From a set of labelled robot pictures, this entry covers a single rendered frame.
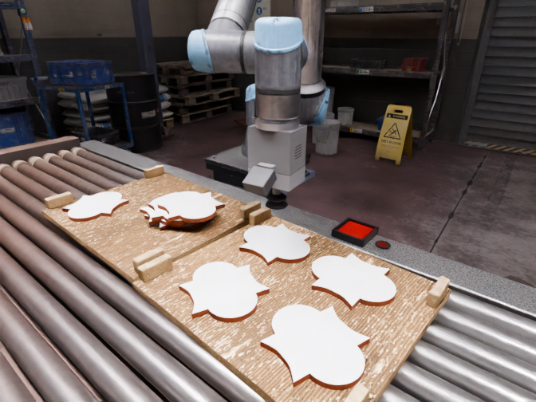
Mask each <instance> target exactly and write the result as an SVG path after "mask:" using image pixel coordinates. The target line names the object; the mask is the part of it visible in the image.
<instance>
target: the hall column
mask: <svg viewBox="0 0 536 402"><path fill-rule="evenodd" d="M131 4H132V15H133V21H134V26H135V32H136V43H137V49H138V55H139V61H140V71H149V72H154V73H155V80H156V92H157V97H158V98H159V99H158V105H159V112H160V120H161V122H160V125H161V131H162V137H163V138H166V137H169V136H174V135H175V133H171V130H169V132H165V131H164V121H163V114H162V108H161V101H160V95H159V82H158V75H157V68H156V55H155V49H154V42H153V36H152V23H151V18H150V11H149V3H148V0H131Z"/></svg>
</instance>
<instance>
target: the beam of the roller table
mask: <svg viewBox="0 0 536 402"><path fill-rule="evenodd" d="M80 144H81V148H83V149H85V150H86V151H87V152H91V153H93V154H96V155H99V156H102V157H104V158H106V159H109V160H112V161H115V162H117V163H119V164H123V165H125V166H127V167H130V168H133V169H136V170H138V171H141V172H144V169H147V168H152V167H155V166H157V165H163V166H164V172H167V173H169V174H171V175H174V176H177V177H180V178H181V179H185V180H187V181H190V182H192V183H195V184H198V185H199V186H202V187H205V188H208V189H210V190H212V191H216V192H218V193H220V194H223V195H226V196H229V197H231V198H233V199H237V200H239V201H241V202H244V203H247V204H249V203H252V202H254V201H255V200H257V201H260V202H261V208H263V207H265V206H266V205H265V204H266V202H267V201H268V199H267V198H266V197H263V196H260V195H256V194H254V193H251V192H248V191H244V190H242V189H239V188H236V187H232V186H230V185H227V184H225V183H220V182H218V181H215V180H213V179H208V178H206V177H203V176H201V175H197V174H195V173H192V172H189V171H185V170H183V169H180V168H177V167H173V166H171V165H168V164H164V163H161V162H159V161H156V160H152V159H149V158H147V157H144V156H140V155H137V154H135V153H132V152H128V151H125V150H123V149H120V148H116V147H113V146H111V145H108V144H105V143H102V142H100V141H97V140H90V141H86V142H82V143H80ZM271 214H272V215H273V216H276V217H278V218H280V219H283V220H285V221H287V222H289V223H292V224H295V225H297V226H300V227H302V228H305V229H306V230H309V231H312V232H314V233H316V234H319V235H322V236H324V237H326V238H329V239H332V240H333V241H336V242H339V243H341V244H343V245H346V246H349V247H351V248H353V249H355V250H359V251H360V252H362V253H365V254H368V255H370V256H373V257H374V258H378V259H380V260H382V261H384V262H387V263H389V264H392V265H394V266H397V267H399V268H401V269H403V270H406V271H409V272H411V273H413V274H416V275H419V276H420V277H423V278H426V279H428V280H430V281H433V282H435V283H436V282H437V281H438V280H439V278H440V277H441V276H444V277H446V278H448V279H450V282H449V285H448V288H449V289H451V290H454V291H457V292H459V293H461V294H465V295H467V296H470V297H472V298H475V299H478V300H480V301H482V302H486V303H488V304H491V305H494V306H497V307H499V308H501V309H504V310H507V311H510V312H512V313H516V314H517V315H520V316H522V317H526V318H528V319H530V320H533V321H536V288H534V287H531V286H527V285H524V284H522V283H519V282H515V281H512V280H510V279H507V278H503V277H500V276H498V275H495V274H491V273H488V272H486V271H483V270H479V269H476V268H474V267H471V266H468V265H465V264H462V263H460V262H456V261H453V260H451V259H448V258H444V257H441V256H439V255H436V254H432V253H429V252H427V251H424V250H420V249H417V248H415V247H412V246H408V245H405V244H403V243H400V242H396V241H393V240H391V239H388V238H384V237H381V236H379V235H376V236H375V237H374V238H373V239H372V240H371V241H370V242H368V243H367V244H366V245H365V246H364V247H360V246H357V245H354V244H352V243H349V242H346V241H343V240H341V239H339V238H334V237H333V236H331V235H332V229H333V228H334V227H336V226H337V225H339V224H340V223H339V222H337V221H334V220H332V219H327V218H325V217H322V216H320V215H315V214H313V213H310V212H308V211H303V210H301V209H298V208H296V207H291V206H289V205H288V206H287V207H286V208H284V209H280V210H274V209H271ZM377 241H385V242H388V243H389V244H390V245H391V246H390V248H388V249H381V248H379V247H377V246H376V245H375V242H377Z"/></svg>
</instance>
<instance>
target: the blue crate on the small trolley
mask: <svg viewBox="0 0 536 402"><path fill-rule="evenodd" d="M46 62H47V65H48V66H47V67H48V69H49V75H50V83H51V84H53V85H74V86H87V87H89V86H94V85H104V84H109V83H114V81H115V77H114V76H113V73H112V70H113V69H112V64H111V61H99V60H65V61H46Z"/></svg>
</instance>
